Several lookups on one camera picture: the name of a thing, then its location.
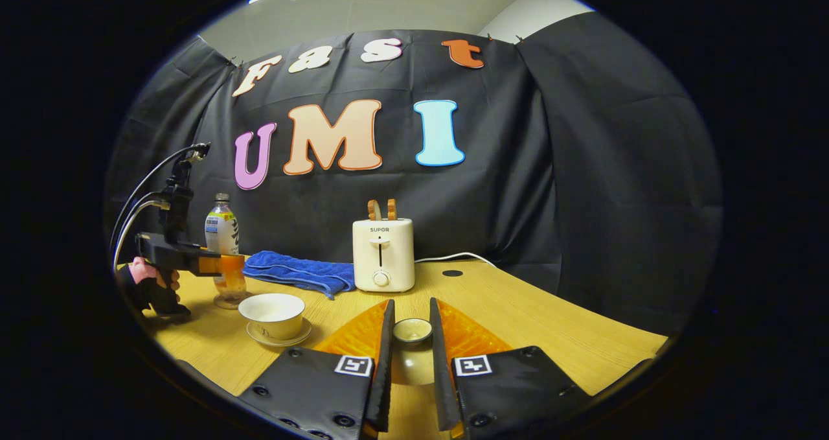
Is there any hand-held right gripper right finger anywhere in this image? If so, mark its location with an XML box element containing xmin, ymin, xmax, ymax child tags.
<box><xmin>429</xmin><ymin>297</ymin><xmax>593</xmax><ymax>440</ymax></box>

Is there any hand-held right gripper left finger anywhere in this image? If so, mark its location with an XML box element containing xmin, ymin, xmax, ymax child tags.
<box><xmin>238</xmin><ymin>299</ymin><xmax>396</xmax><ymax>440</ymax></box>

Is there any cream teacup lid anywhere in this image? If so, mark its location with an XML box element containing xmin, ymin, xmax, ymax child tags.
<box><xmin>392</xmin><ymin>318</ymin><xmax>433</xmax><ymax>386</ymax></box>

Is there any clear labelled water bottle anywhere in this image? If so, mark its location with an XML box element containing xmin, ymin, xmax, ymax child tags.
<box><xmin>205</xmin><ymin>193</ymin><xmax>248</xmax><ymax>305</ymax></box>

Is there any cream teacup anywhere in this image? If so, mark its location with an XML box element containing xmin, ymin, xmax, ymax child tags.
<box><xmin>238</xmin><ymin>293</ymin><xmax>306</xmax><ymax>341</ymax></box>

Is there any blue towel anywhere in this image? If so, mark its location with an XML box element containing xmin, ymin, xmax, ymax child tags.
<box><xmin>242</xmin><ymin>251</ymin><xmax>356</xmax><ymax>299</ymax></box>

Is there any cream saucer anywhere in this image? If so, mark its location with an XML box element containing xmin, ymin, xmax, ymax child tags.
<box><xmin>246</xmin><ymin>317</ymin><xmax>312</xmax><ymax>347</ymax></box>

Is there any cream toaster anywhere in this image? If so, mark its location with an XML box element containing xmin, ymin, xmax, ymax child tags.
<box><xmin>352</xmin><ymin>218</ymin><xmax>415</xmax><ymax>293</ymax></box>

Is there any black backdrop cloth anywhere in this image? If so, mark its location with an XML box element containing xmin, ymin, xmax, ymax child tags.
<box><xmin>104</xmin><ymin>11</ymin><xmax>724</xmax><ymax>334</ymax></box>

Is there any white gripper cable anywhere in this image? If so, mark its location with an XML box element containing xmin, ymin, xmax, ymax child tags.
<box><xmin>113</xmin><ymin>199</ymin><xmax>170</xmax><ymax>269</ymax></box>

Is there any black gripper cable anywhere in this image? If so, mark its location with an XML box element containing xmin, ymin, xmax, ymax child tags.
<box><xmin>110</xmin><ymin>145</ymin><xmax>209</xmax><ymax>249</ymax></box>

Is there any white toaster cable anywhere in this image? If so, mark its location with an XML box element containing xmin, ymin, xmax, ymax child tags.
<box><xmin>414</xmin><ymin>252</ymin><xmax>496</xmax><ymax>268</ymax></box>

